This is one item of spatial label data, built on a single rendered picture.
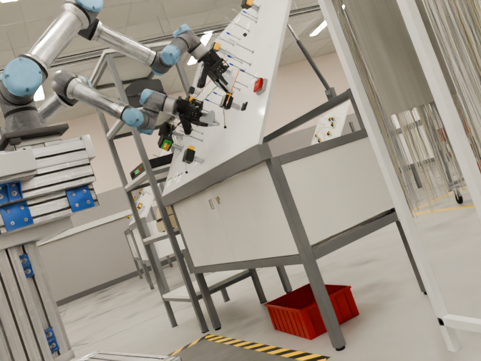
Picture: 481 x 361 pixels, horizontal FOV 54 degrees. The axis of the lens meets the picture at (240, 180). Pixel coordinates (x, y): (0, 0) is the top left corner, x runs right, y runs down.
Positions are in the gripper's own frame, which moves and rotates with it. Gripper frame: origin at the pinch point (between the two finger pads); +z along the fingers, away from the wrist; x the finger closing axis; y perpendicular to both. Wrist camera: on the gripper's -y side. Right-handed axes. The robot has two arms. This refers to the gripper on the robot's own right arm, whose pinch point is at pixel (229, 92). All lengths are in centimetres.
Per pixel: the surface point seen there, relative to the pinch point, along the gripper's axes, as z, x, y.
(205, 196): 34, 31, -36
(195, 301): 86, 73, -77
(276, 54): -0.6, -22.5, 18.2
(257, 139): 15.5, -30.9, -16.8
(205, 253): 61, 48, -55
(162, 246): 114, 294, -55
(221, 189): 31.8, 11.8, -31.3
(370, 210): 74, -35, -1
